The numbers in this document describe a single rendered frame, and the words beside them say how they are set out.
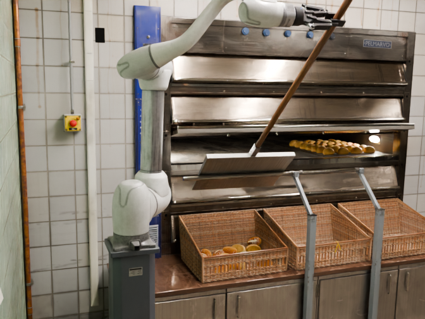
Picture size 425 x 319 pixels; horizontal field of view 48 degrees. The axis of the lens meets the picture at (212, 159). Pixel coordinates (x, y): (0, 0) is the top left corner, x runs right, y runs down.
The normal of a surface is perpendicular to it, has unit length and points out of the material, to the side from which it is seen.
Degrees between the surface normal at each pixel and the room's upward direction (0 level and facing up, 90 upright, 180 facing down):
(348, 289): 91
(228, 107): 70
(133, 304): 90
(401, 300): 90
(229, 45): 90
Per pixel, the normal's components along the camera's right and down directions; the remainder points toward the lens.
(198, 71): 0.32, -0.20
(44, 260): 0.33, 0.15
